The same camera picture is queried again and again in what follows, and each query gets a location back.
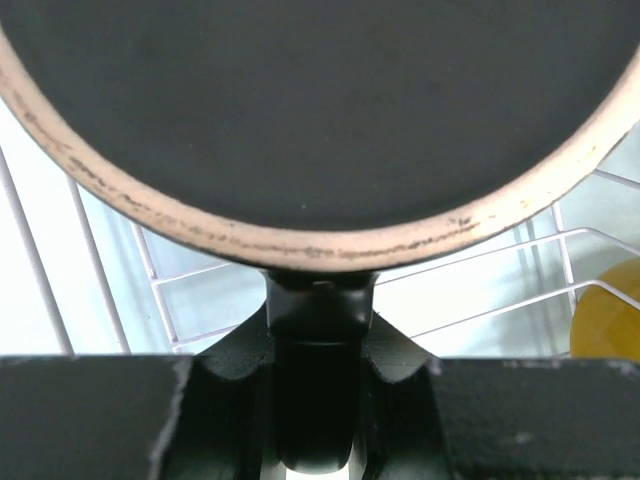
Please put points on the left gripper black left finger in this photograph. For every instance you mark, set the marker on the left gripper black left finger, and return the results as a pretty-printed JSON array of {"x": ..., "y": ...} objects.
[{"x": 136, "y": 417}]

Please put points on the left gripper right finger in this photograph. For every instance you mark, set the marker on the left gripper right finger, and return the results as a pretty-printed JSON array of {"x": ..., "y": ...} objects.
[{"x": 423, "y": 417}]

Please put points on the clear plastic dish rack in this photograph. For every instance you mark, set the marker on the clear plastic dish rack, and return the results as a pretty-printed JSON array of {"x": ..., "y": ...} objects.
[{"x": 76, "y": 277}]

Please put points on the red black mug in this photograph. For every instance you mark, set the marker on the red black mug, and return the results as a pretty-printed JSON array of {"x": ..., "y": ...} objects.
[{"x": 322, "y": 142}]

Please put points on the yellow round patterned plate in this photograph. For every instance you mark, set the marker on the yellow round patterned plate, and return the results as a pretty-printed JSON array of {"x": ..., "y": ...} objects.
[{"x": 604, "y": 325}]

